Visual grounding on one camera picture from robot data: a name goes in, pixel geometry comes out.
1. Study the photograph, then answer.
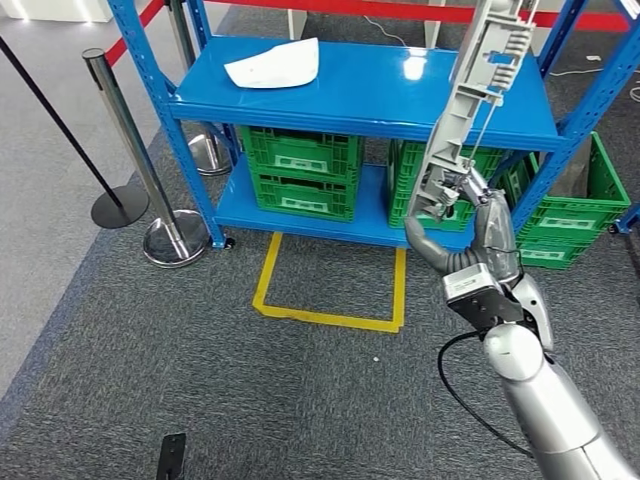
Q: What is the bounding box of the white display plinth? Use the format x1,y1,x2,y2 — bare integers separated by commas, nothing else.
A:
0,0,113,23

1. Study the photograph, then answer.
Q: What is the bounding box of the white floor cable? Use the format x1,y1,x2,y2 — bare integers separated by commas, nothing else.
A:
362,14,640,104

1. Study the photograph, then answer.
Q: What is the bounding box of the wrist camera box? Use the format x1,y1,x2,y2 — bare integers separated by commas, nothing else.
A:
442,262,525,333
155,433,187,480

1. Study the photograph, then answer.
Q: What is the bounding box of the white plastic car part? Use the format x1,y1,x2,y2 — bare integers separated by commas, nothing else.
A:
223,37,320,90

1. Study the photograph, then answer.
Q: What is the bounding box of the black stanchion post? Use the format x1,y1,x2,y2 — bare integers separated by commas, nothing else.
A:
0,36,150,231

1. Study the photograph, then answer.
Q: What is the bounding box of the long red barrier belt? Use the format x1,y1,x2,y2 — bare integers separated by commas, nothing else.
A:
205,0,630,33

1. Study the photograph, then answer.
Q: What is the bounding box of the grey flat board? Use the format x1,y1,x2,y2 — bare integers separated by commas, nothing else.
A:
549,135,593,200

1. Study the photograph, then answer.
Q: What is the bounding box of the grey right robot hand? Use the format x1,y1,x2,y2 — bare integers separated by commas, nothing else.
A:
404,165,524,287

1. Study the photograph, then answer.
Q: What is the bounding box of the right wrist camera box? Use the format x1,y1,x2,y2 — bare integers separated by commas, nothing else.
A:
442,262,525,333

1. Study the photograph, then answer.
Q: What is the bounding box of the grey wheel hubcap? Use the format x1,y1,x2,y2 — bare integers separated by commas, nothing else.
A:
405,0,541,230

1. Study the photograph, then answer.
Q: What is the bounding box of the chrome stanchion post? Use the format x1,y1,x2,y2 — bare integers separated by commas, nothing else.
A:
82,47,211,269
167,0,233,177

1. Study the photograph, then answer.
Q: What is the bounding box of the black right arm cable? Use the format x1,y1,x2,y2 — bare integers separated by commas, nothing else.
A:
438,331,536,460

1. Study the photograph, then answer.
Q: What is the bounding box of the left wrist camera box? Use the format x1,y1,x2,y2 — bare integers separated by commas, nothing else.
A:
155,433,187,480

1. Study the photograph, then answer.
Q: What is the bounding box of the short red barrier belt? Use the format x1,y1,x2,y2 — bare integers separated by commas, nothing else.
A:
105,0,166,68

